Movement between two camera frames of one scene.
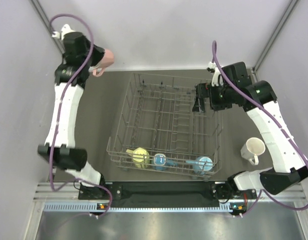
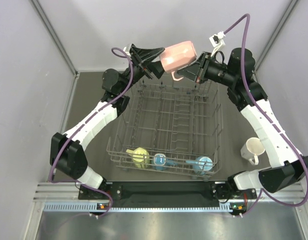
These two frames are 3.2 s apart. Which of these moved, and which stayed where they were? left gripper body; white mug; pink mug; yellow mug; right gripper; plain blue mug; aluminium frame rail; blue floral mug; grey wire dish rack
Moved: pink mug; left gripper body; right gripper
Stayed: yellow mug; blue floral mug; white mug; aluminium frame rail; plain blue mug; grey wire dish rack
